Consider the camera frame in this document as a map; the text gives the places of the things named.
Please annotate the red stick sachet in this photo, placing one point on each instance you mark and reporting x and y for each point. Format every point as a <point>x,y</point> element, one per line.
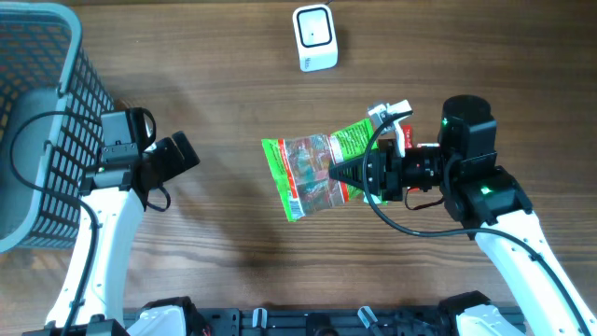
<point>408,135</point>

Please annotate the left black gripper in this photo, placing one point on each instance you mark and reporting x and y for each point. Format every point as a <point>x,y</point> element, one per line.
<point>166,146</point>

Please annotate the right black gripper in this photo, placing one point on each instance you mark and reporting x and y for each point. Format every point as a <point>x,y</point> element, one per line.
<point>390,187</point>

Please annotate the grey plastic mesh basket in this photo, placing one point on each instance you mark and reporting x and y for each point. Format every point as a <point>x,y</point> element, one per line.
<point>47,79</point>

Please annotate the white barcode scanner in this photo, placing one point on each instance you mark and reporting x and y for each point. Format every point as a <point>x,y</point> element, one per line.
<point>315,37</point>

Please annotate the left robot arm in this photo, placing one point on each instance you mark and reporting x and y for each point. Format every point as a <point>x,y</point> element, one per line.
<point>112,199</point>

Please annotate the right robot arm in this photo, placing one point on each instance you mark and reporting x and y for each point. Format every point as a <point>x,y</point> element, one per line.
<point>489,202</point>

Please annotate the green snack bag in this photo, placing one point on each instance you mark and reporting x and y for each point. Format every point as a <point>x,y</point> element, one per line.
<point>300,168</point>

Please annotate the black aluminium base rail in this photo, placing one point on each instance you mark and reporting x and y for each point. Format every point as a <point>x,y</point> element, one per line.
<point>406,320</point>

